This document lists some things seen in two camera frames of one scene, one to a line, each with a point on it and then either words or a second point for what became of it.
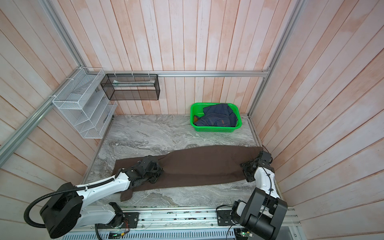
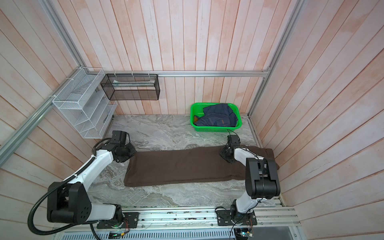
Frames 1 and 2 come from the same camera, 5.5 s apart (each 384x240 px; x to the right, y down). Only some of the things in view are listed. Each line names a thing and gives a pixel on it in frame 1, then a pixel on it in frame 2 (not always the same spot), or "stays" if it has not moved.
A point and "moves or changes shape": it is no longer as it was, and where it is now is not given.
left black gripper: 160,171 → 132,150
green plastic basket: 197,109 stays
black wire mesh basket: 131,86 stays
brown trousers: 198,165 moves or changes shape
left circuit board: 115,234 stays
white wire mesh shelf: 83,101 stays
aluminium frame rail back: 266,73 stays
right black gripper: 245,165 → 222,153
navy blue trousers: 219,115 stays
